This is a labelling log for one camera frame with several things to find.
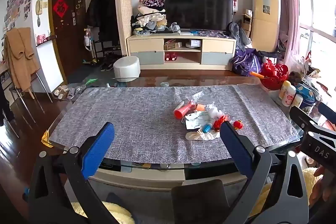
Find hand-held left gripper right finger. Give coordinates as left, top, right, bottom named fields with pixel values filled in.
left=218, top=121, right=310, bottom=224

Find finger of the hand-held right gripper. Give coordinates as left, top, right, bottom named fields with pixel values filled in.
left=318, top=102, right=336, bottom=123
left=289, top=106, right=336, bottom=141

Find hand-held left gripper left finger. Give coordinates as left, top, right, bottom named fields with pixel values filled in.
left=28, top=122, right=118, bottom=224

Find red foil wrapper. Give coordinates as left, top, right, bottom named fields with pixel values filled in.
left=213, top=114, right=233, bottom=132

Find white tissue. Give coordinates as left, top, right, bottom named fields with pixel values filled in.
left=205, top=105, right=224, bottom=119

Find red plastic bottle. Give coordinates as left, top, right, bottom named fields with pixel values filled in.
left=174, top=102, right=196, bottom=119

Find dark grey trash bin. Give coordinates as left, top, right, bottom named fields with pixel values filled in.
left=171, top=179, right=227, bottom=224

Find person's right hand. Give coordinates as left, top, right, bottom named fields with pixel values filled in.
left=309, top=164, right=336, bottom=210

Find small white bottle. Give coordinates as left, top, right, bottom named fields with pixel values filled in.
left=292, top=94, right=304, bottom=108

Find blue round tin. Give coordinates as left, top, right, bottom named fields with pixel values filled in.
left=295, top=84, right=317, bottom=113

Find yellow fluffy cushion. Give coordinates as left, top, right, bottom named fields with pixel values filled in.
left=252, top=167, right=324, bottom=215
left=70, top=200, right=135, bottom=224

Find grey woven table cloth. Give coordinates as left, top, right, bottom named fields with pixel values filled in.
left=49, top=84, right=300, bottom=165

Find white glass-top coffee table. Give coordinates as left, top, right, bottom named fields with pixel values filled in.
left=41, top=76, right=305, bottom=193

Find red plastic basket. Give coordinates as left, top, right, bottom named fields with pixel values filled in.
left=260, top=58, right=289, bottom=91

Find yellow table corner guard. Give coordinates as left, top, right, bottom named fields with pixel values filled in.
left=41, top=130, right=53, bottom=147

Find purple bag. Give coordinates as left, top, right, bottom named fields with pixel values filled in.
left=231, top=48, right=263, bottom=77

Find white round stool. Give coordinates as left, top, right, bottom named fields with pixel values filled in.
left=113, top=56, right=142, bottom=83

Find black shoes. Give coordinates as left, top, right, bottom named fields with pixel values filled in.
left=101, top=52, right=116, bottom=72

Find white board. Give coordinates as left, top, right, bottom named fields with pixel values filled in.
left=35, top=35, right=68, bottom=94

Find window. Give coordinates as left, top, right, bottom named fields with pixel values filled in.
left=291, top=0, right=336, bottom=72

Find child's scooter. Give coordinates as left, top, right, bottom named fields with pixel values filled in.
left=83, top=28, right=99, bottom=64

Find grey jacket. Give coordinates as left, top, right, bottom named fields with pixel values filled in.
left=228, top=20, right=251, bottom=52

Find beige standing air conditioner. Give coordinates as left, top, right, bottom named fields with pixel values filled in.
left=250, top=0, right=281, bottom=53

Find cardboard box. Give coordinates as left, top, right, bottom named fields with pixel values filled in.
left=241, top=9, right=253, bottom=33

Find beige television cabinet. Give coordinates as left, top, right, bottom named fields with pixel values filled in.
left=127, top=29, right=237, bottom=71

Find brown wooden door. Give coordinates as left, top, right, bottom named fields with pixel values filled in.
left=49, top=0, right=87, bottom=78

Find dark printed cloth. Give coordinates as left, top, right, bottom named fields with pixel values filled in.
left=198, top=29, right=234, bottom=39

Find pink curtain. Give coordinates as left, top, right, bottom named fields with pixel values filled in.
left=274, top=0, right=301, bottom=65

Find pile of clothes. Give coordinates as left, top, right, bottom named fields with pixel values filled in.
left=130, top=0, right=168, bottom=36

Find black hanging coats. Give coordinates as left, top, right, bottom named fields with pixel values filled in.
left=86, top=0, right=120, bottom=42

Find rattan folding screen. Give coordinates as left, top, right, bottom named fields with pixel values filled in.
left=114, top=0, right=133, bottom=50

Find black flat television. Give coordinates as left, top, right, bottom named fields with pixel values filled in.
left=164, top=0, right=234, bottom=32

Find red diamond door sign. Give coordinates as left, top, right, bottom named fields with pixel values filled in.
left=52, top=0, right=69, bottom=19

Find metal frame chair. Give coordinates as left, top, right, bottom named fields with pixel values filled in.
left=9, top=67, right=53, bottom=120

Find wall of photos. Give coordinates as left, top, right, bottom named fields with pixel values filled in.
left=2, top=0, right=34, bottom=33

